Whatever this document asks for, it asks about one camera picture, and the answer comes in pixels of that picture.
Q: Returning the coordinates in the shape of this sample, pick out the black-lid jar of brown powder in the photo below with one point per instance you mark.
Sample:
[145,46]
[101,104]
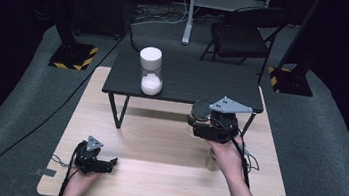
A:
[211,163]

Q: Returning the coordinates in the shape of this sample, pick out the black-lid jar of yellow powder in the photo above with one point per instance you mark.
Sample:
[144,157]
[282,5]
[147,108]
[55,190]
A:
[201,110]

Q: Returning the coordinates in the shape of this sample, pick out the person's right hand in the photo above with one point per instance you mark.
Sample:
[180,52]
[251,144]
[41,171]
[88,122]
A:
[227,158]

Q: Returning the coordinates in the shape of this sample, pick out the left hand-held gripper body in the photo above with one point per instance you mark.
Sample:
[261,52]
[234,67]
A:
[89,163]

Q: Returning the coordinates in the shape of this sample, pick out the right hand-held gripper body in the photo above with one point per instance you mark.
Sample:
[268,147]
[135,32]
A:
[219,127]

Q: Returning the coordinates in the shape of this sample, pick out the black folding chair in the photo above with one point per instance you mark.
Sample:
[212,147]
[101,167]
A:
[236,40]

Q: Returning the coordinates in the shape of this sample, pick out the black stand with striped base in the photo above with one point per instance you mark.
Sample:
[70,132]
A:
[293,82]
[73,55]

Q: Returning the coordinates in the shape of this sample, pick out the black raised shelf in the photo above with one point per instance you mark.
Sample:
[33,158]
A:
[185,79]

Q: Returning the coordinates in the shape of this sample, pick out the white desk frame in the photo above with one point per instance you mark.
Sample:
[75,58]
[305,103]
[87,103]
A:
[189,19]

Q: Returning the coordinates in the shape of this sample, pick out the white-lid jar of white powder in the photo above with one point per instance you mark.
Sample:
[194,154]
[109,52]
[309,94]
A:
[151,71]

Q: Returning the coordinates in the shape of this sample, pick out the person's left hand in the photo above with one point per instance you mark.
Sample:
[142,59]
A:
[79,187]

